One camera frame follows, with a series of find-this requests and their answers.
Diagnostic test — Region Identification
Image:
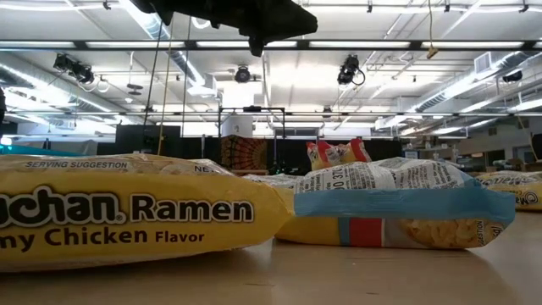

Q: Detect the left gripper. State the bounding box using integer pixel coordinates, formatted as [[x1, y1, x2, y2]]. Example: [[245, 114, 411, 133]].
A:
[[130, 0, 318, 58]]

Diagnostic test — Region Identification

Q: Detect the red orange ramen noodle pack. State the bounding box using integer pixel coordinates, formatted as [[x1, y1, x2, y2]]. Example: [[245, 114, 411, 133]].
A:
[[307, 139, 340, 171], [337, 137, 373, 166]]

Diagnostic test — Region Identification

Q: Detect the blue less-sodium beef ramen pack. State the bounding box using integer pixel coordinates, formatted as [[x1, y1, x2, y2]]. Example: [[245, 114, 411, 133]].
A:
[[243, 156, 517, 250]]

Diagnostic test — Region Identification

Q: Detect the yellow creamy chicken ramen pack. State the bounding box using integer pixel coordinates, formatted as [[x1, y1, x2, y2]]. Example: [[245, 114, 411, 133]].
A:
[[474, 170, 542, 213], [0, 152, 296, 273]]

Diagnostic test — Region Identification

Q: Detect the teal plastic bin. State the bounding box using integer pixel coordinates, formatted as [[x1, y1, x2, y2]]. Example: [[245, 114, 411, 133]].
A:
[[0, 145, 81, 158]]

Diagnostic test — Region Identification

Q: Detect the long linear ceiling light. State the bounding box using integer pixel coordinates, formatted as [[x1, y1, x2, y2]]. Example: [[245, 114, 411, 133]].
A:
[[0, 39, 542, 52]]

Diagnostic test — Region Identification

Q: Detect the white cylindrical container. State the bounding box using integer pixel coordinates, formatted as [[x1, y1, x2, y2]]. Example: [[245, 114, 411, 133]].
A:
[[220, 114, 254, 137]]

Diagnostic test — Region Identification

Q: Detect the orange patterned mandala tapestry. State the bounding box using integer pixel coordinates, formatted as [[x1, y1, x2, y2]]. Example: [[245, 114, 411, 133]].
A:
[[219, 134, 268, 171]]

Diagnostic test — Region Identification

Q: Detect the black device green light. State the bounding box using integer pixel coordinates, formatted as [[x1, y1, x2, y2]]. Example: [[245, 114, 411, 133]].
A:
[[269, 163, 300, 176]]

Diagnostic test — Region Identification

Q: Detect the distant cluttered workbench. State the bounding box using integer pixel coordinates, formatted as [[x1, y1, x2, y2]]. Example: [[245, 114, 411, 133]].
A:
[[401, 139, 542, 175]]

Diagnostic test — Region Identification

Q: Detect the black metal frame stand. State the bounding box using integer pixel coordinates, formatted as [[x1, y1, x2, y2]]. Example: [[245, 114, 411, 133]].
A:
[[218, 106, 285, 170]]

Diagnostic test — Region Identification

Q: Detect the silver spiral air duct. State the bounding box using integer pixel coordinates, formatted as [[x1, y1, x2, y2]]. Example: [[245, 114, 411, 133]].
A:
[[412, 50, 542, 114], [119, 0, 213, 92]]

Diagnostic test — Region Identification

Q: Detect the thin black horizontal rail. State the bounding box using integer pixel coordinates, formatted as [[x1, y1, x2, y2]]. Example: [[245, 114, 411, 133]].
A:
[[0, 110, 542, 118]]

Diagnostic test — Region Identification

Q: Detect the black hanging cable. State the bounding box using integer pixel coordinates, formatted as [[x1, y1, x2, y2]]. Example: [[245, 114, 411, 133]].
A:
[[142, 23, 164, 127], [181, 16, 192, 137]]

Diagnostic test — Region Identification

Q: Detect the yellow hanging cord with plug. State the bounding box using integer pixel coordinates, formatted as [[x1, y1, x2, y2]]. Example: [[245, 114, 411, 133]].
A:
[[426, 0, 440, 59]]

